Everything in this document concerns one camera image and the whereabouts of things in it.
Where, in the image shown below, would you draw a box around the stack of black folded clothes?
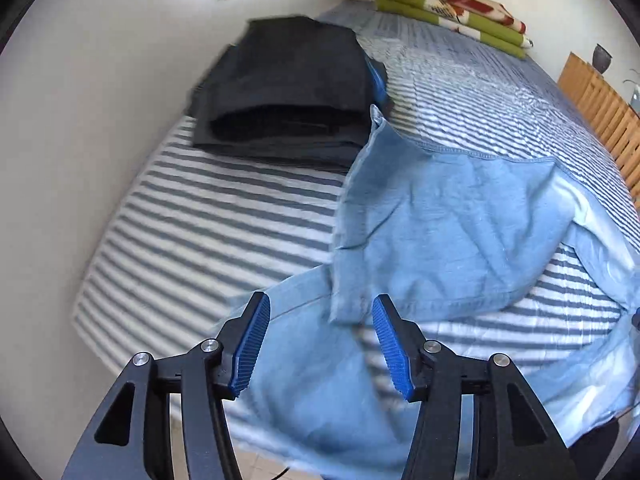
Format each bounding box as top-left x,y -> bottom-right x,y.
187,16 -> 388,168

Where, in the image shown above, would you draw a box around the red floral folded blanket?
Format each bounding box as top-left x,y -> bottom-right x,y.
400,0 -> 528,35

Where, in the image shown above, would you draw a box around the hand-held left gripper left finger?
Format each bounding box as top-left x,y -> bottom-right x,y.
61,291 -> 272,480

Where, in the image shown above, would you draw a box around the light blue denim jeans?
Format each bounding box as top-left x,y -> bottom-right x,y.
220,105 -> 640,480

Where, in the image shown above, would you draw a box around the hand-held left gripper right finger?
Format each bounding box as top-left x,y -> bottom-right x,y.
371,294 -> 581,480

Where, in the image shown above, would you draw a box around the green patterned folded blanket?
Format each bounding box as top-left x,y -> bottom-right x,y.
376,0 -> 533,60

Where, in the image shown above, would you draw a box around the blue white striped quilt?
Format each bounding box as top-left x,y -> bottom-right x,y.
72,0 -> 640,466

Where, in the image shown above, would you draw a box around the wooden slatted rail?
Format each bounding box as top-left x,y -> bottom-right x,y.
556,51 -> 640,188

